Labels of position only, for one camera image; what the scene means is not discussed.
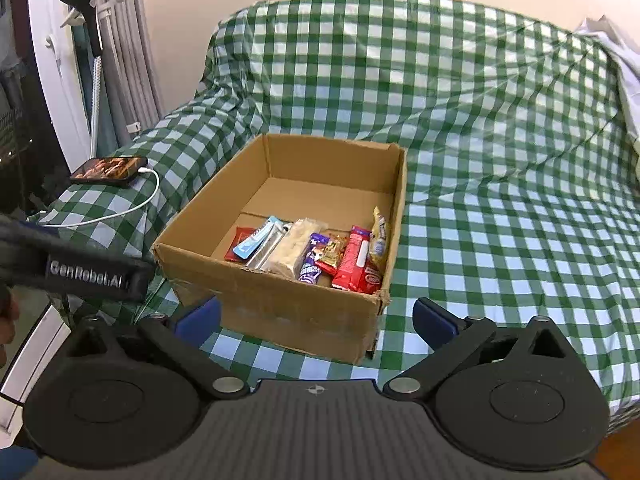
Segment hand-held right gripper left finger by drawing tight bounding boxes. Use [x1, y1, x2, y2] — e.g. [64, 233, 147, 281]
[50, 296, 251, 402]

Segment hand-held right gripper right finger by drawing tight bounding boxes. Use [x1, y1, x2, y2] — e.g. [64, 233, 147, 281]
[382, 297, 583, 402]

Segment light blue snack bar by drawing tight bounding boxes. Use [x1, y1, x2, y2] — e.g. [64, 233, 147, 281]
[232, 216, 281, 260]

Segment silver snack bar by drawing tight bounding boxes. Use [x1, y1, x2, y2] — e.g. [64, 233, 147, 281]
[245, 222, 293, 271]

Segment cream snack bar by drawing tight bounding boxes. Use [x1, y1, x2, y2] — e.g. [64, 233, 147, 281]
[369, 206, 390, 273]

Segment red snack bar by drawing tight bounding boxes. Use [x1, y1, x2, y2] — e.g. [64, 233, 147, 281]
[331, 225, 383, 295]

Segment white wafer packet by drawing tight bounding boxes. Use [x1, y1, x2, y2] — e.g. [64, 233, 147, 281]
[265, 217, 328, 280]

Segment purple chocolate bar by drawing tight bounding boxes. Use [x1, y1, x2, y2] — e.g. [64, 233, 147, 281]
[297, 233, 331, 285]

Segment small gold candy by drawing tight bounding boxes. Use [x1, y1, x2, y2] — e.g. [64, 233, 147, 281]
[315, 234, 349, 276]

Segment brown cardboard box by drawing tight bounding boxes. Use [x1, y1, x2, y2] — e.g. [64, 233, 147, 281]
[152, 133, 408, 366]

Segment person's left hand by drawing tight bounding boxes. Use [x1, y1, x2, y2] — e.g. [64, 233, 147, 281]
[0, 285, 22, 346]

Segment black smartphone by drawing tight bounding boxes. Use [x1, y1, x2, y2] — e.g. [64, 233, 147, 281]
[70, 156, 149, 188]

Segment person's blue trousers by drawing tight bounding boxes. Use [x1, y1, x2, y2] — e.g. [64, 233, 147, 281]
[0, 447, 38, 480]

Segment green checked sofa cover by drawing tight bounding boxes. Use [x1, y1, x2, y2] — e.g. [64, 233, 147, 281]
[27, 0, 640, 431]

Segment black garment steamer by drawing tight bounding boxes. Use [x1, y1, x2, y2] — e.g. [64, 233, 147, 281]
[59, 0, 106, 158]

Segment pale blue printed sheet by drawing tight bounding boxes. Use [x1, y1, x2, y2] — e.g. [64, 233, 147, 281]
[572, 16, 640, 186]

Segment white charging cable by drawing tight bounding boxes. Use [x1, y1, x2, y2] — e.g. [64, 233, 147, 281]
[40, 167, 161, 228]

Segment white door frame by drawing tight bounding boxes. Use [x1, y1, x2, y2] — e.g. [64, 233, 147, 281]
[27, 0, 93, 171]

